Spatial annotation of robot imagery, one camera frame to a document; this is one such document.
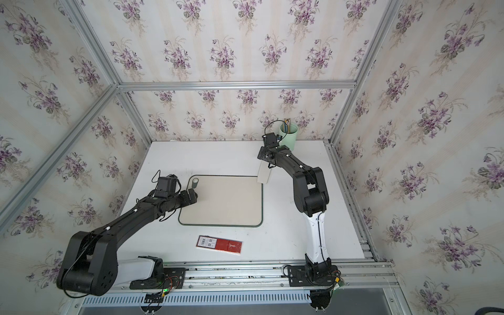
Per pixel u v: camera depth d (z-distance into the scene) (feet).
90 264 1.34
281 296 2.30
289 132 3.62
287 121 3.52
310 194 1.86
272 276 2.47
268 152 2.52
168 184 2.29
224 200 3.05
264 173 3.39
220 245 2.63
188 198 2.67
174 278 2.39
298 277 2.39
